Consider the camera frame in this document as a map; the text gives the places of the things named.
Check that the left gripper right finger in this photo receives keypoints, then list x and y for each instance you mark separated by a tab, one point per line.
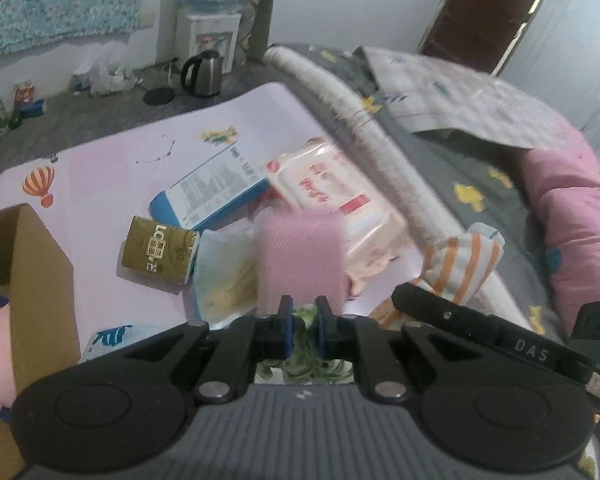
375	354

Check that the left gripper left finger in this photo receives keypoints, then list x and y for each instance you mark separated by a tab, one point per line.
241	347

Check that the green floral cloth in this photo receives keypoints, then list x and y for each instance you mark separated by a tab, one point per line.
305	366

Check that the pink mesh sponge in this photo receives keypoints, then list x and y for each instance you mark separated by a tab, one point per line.
301	255

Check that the orange striped cloth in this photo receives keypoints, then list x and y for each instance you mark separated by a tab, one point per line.
455	268

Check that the pink wet wipes pack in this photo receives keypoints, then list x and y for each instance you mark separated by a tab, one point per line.
320	176

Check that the white plastic waste bag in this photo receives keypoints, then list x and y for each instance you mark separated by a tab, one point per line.
119	308

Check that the white striped blanket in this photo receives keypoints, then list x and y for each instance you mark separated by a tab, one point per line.
441	182

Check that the gold tea box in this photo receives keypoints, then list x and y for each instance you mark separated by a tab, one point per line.
155	249

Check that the pink pillow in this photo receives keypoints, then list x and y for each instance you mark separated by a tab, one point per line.
563	188

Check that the blue white carton box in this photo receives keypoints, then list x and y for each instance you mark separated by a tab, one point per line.
210	192

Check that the dark grey star quilt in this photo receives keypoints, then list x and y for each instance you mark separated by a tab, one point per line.
452	147

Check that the brown cardboard box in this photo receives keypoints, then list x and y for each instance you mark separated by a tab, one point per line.
36	278

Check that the plaid grey sheet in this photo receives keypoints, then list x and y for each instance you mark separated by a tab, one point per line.
426	94

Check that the steel electric kettle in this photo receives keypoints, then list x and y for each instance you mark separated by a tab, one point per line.
201	75

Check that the white water dispenser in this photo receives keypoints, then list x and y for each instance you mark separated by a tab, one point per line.
195	33

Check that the brown wooden door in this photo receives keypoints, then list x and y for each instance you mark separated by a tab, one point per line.
480	34

